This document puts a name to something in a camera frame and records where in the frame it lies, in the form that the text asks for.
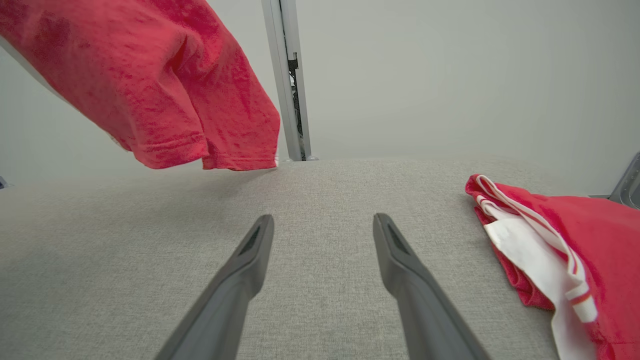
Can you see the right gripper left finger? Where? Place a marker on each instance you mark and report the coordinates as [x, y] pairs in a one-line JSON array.
[[230, 300]]

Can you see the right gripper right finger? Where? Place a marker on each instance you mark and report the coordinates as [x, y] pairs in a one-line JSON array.
[[420, 310]]

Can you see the red jersey with white sleeves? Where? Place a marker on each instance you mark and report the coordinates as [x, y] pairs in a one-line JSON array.
[[600, 240]]

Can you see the red shorts with white stripes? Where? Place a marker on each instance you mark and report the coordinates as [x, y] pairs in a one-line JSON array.
[[150, 75]]

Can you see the grey metal partition post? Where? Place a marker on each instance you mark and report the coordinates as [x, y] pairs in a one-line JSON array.
[[280, 75]]

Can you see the grey metal bracket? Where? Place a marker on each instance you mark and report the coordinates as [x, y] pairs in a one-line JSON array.
[[630, 190]]

